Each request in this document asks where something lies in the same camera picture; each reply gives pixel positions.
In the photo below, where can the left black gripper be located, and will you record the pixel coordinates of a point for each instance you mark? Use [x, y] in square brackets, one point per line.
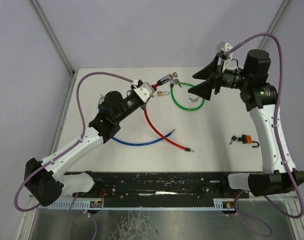
[143, 106]

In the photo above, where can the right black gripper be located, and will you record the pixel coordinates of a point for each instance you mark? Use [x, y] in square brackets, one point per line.
[209, 74]

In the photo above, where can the brass padlock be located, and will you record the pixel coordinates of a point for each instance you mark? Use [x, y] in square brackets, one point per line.
[162, 93]

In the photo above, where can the green lock keys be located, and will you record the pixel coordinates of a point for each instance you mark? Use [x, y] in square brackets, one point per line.
[194, 99]

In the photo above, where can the red lock keys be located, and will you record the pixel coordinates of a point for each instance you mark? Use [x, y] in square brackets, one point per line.
[174, 79]

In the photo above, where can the green cable lock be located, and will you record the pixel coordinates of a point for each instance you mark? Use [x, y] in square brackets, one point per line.
[181, 106]

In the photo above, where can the red cable lock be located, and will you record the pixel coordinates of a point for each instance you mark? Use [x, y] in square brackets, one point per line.
[161, 82]

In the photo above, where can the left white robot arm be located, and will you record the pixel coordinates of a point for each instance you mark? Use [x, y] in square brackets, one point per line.
[45, 179]

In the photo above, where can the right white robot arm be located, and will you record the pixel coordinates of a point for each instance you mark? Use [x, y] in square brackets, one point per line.
[280, 174]

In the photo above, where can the black head key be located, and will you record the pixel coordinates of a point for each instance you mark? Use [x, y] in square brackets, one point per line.
[233, 139]

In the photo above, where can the orange black padlock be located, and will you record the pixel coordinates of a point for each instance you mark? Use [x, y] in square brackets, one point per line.
[247, 139]

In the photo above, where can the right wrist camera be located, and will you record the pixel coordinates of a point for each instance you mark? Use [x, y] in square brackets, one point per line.
[223, 51]

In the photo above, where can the blue cable lock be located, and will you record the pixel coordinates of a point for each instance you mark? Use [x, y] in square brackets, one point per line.
[132, 144]

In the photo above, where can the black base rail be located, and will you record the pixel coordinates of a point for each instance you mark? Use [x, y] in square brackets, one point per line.
[158, 190]

